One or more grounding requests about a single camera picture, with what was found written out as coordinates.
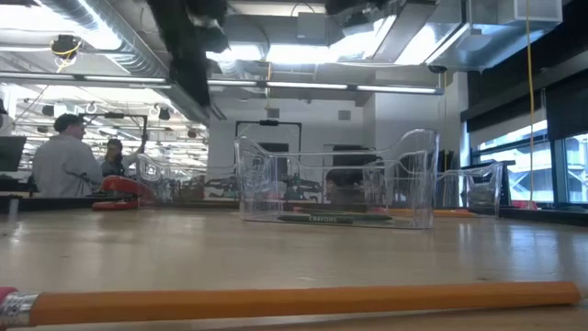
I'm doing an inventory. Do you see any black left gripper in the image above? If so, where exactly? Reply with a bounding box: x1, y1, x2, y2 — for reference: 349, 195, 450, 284
147, 0, 230, 109

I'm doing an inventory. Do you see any clear plastic bin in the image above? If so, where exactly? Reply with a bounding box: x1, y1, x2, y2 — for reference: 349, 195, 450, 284
438, 162, 505, 218
233, 128, 441, 230
134, 153, 238, 207

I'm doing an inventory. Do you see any person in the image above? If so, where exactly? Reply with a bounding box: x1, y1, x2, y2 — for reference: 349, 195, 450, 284
324, 167, 368, 206
30, 113, 103, 199
99, 136, 147, 179

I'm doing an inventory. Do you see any round black ceiling device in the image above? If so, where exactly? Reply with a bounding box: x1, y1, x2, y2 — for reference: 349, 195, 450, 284
50, 34, 85, 61

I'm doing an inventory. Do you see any red stapler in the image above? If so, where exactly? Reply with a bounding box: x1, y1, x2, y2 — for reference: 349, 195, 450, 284
91, 175, 158, 211

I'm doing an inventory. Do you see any long ceiling light bar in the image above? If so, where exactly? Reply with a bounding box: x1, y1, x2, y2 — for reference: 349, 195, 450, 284
0, 71, 446, 97

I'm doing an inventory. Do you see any dark monitor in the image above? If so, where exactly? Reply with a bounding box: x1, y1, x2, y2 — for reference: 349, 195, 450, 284
0, 135, 28, 174

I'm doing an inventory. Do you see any small grey upright post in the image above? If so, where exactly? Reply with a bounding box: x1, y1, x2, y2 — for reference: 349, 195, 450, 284
6, 197, 20, 229

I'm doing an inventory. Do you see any silver ceiling duct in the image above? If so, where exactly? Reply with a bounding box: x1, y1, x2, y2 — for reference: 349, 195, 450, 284
330, 0, 564, 74

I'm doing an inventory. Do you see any yellow hanging cable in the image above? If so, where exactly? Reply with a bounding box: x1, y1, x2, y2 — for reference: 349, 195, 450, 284
525, 0, 537, 204

